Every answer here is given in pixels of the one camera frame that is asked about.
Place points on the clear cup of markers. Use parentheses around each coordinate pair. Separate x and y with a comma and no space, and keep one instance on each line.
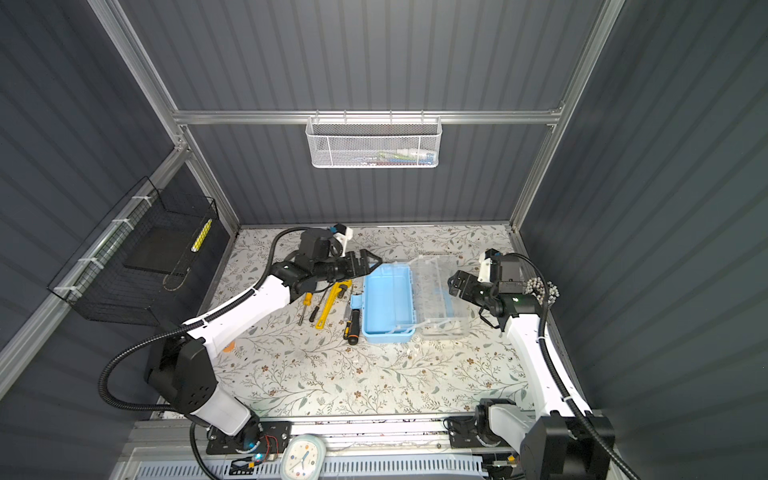
(545,292)

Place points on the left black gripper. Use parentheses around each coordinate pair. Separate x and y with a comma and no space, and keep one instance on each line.
(355,270)

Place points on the light blue plastic tool box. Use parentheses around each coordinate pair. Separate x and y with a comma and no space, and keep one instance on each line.
(402,299)

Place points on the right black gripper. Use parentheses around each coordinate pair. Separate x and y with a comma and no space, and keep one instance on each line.
(467,292)

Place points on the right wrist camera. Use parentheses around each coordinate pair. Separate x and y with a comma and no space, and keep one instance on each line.
(485,265)

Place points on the yellow marker in black basket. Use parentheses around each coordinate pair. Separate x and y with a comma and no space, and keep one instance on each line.
(201,236)

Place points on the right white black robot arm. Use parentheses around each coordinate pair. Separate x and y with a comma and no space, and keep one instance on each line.
(561,437)

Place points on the black wire wall basket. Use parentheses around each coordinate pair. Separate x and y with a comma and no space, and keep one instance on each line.
(140,270)

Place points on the white analog clock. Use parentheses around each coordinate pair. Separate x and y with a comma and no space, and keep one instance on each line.
(303,458)

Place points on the floral table mat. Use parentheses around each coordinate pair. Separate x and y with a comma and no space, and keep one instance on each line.
(282,369)

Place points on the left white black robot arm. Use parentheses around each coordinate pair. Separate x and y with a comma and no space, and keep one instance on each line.
(183,374)

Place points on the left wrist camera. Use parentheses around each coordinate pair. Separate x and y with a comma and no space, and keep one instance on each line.
(341,235)

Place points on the white wire mesh basket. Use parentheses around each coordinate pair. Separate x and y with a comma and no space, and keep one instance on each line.
(392,145)

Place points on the black orange screwdriver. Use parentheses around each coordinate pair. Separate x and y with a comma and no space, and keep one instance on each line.
(352,329)

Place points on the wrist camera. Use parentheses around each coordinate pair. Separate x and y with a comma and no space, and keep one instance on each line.
(341,235)
(485,265)

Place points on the yellow pipe wrench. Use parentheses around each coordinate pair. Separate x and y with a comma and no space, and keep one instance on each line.
(337,289)

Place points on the yellow black stubby screwdriver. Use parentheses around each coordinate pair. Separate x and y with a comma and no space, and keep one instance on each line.
(307,301)

